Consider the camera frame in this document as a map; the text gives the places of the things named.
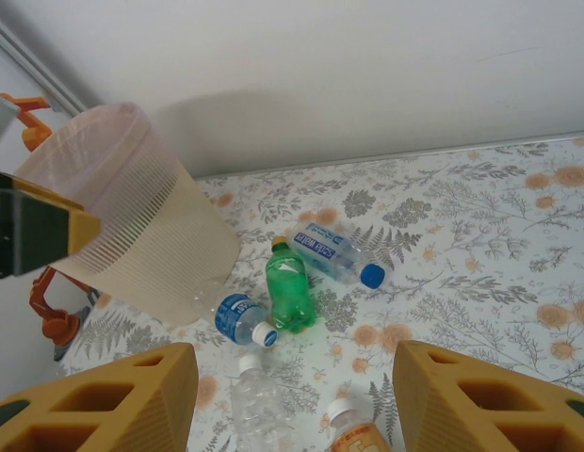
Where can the blue-label bottle white cap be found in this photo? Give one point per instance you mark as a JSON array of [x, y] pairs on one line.
[[233, 311]]

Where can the green plastic bottle yellow cap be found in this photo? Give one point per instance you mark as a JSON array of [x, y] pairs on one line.
[[289, 292]]

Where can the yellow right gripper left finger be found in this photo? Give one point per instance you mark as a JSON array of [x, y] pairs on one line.
[[85, 409]]

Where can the orange red tea bottle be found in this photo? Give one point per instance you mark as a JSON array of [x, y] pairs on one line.
[[353, 435]]

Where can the clear unlabelled bottle white cap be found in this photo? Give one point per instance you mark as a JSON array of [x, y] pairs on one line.
[[259, 409]]

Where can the aluminium frame post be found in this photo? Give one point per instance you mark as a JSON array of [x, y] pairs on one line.
[[37, 70]]

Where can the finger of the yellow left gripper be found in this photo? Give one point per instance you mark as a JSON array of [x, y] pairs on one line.
[[33, 230]]

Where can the floral patterned tablecloth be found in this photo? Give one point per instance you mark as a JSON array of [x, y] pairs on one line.
[[461, 235]]

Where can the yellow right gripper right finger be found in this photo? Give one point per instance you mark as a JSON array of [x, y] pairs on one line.
[[499, 409]]

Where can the soda water bottle blue cap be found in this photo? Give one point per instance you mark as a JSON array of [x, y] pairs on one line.
[[320, 247]]

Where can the pink mesh basket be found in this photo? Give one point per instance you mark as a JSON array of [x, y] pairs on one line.
[[169, 263]]

